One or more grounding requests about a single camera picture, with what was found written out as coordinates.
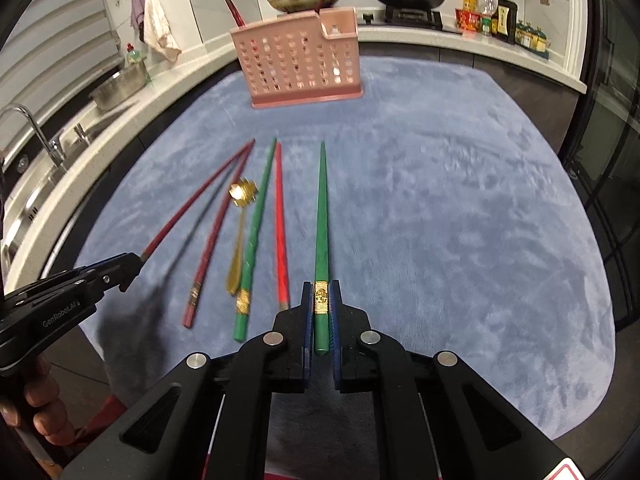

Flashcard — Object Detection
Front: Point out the person's left hand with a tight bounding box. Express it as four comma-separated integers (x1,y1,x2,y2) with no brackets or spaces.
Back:
0,355,76,441

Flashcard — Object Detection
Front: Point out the dark sauce bottle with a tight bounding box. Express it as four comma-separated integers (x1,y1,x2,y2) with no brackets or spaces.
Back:
492,0,519,45

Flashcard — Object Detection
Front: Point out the red food container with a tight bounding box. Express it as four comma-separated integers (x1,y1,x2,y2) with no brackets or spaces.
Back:
455,9,483,33

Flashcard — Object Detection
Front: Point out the spice jar rack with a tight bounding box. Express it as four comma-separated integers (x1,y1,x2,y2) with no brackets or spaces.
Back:
515,21,551,59

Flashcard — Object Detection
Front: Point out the dark red chopstick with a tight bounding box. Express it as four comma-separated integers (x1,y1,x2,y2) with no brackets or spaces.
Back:
181,146,252,331

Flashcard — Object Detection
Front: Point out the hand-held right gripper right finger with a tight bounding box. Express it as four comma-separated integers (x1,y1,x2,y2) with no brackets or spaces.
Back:
327,280,596,480

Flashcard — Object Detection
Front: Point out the white hanging towel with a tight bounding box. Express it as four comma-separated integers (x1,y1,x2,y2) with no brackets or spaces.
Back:
142,0,182,63

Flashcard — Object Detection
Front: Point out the steel sink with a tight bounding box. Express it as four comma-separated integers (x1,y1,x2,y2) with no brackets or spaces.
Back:
0,110,126,261

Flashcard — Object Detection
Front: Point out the black gas stove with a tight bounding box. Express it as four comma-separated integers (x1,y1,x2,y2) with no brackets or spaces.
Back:
357,7,446,31

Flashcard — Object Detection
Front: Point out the green dish soap bottle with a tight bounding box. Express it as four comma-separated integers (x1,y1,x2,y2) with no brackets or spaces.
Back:
125,44,151,83

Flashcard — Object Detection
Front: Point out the gold flower spoon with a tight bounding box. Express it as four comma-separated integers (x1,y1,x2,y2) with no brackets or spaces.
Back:
226,177,258,297

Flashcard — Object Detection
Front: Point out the blue plush table cloth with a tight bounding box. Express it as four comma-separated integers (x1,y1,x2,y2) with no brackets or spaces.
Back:
77,55,617,476

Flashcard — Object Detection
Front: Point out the steel colander bowl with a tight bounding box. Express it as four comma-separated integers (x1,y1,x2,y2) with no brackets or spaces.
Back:
89,60,148,112

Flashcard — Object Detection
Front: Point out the pink perforated utensil holder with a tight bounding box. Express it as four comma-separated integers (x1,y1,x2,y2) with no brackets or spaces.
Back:
229,6,366,111

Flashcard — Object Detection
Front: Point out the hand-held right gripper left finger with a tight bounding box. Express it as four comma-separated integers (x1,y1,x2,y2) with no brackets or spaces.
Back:
60,282,313,480

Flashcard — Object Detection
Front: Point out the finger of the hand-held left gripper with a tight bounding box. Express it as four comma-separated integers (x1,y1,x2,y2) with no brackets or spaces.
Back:
74,252,142,293

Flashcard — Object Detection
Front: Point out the green chopstick gold band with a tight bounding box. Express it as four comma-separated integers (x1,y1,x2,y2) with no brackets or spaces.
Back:
313,141,332,356
233,137,278,343

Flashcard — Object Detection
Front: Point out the white window blind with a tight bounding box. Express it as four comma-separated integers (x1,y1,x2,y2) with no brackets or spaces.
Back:
0,0,123,106

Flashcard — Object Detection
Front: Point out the chrome faucet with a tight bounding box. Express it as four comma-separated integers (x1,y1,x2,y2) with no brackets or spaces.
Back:
0,104,66,168

